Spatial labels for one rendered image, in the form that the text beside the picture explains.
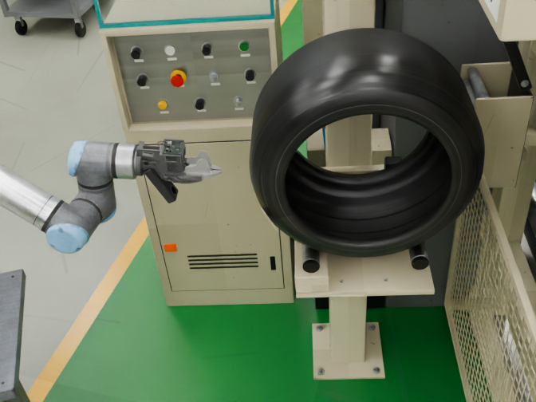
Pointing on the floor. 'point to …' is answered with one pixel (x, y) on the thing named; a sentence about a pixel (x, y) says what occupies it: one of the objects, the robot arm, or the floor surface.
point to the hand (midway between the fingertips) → (217, 173)
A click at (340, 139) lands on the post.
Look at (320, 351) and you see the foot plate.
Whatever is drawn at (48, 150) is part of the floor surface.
